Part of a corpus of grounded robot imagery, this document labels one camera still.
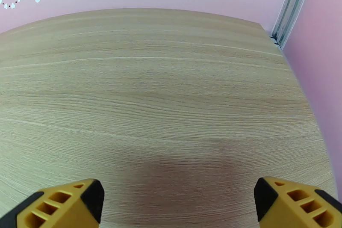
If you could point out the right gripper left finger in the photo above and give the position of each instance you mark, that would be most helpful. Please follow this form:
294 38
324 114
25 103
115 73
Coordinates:
66 208

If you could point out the aluminium corner frame post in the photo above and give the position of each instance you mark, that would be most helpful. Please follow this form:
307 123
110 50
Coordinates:
291 8

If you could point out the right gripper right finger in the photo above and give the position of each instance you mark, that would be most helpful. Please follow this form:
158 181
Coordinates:
288 208

